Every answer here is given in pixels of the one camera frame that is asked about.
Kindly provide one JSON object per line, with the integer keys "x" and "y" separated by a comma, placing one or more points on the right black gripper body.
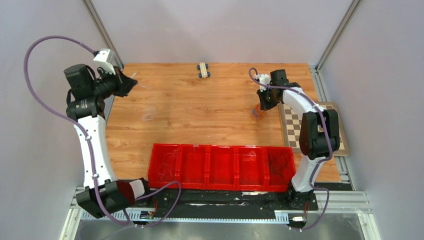
{"x": 268, "y": 101}

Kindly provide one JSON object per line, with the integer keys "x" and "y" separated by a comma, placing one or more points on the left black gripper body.
{"x": 118, "y": 88}

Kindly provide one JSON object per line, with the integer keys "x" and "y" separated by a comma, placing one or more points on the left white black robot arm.
{"x": 103, "y": 193}

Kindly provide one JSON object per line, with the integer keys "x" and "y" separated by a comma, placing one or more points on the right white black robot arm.
{"x": 319, "y": 132}

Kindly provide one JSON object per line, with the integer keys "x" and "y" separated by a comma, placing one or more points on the wooden chessboard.
{"x": 291, "y": 127}

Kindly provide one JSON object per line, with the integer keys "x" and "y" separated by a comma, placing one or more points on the red bin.
{"x": 251, "y": 173}
{"x": 222, "y": 173}
{"x": 281, "y": 168}
{"x": 192, "y": 166}
{"x": 164, "y": 166}

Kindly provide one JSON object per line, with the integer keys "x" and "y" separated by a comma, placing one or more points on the red bin rightmost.
{"x": 281, "y": 168}

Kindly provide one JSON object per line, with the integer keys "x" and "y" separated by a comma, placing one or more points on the white blue toy car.
{"x": 203, "y": 70}

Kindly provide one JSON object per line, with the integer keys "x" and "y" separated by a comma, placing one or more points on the red bin middle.
{"x": 222, "y": 173}

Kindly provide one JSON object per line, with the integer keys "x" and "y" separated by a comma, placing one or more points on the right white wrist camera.
{"x": 264, "y": 80}

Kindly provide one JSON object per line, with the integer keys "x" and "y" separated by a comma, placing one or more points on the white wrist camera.
{"x": 105, "y": 59}
{"x": 264, "y": 80}

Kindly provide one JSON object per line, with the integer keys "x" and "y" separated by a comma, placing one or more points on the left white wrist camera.
{"x": 105, "y": 59}

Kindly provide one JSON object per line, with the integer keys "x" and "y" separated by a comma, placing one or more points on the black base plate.
{"x": 214, "y": 204}

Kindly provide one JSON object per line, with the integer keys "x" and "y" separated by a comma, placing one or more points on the aluminium frame rail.
{"x": 338, "y": 202}

